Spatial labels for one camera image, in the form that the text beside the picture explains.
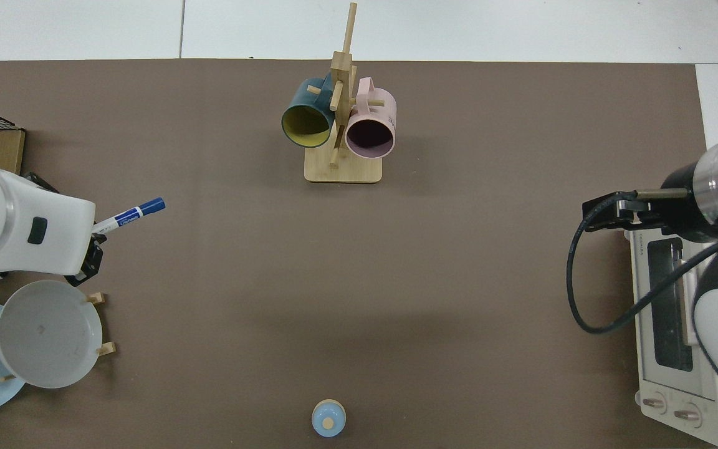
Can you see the brown table cloth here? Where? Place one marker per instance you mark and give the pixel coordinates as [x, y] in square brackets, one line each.
[396, 280]

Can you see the grey plate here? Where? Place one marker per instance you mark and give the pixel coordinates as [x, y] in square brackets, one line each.
[47, 337]

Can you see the wooden cup stand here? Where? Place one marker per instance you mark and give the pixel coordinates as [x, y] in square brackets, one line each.
[343, 171]

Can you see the pale toaster oven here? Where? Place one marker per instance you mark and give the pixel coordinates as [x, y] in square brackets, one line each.
[664, 374]

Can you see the small blue round bell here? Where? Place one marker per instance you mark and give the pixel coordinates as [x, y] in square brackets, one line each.
[328, 419]

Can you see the dark teal cup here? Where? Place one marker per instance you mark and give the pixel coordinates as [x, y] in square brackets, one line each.
[300, 100]

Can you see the pink cup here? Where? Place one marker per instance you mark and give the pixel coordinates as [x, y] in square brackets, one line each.
[378, 112]

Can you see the blue and white marker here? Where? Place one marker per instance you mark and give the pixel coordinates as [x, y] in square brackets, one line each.
[138, 212]

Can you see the wooden plate rack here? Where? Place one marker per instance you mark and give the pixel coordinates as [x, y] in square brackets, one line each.
[107, 349]

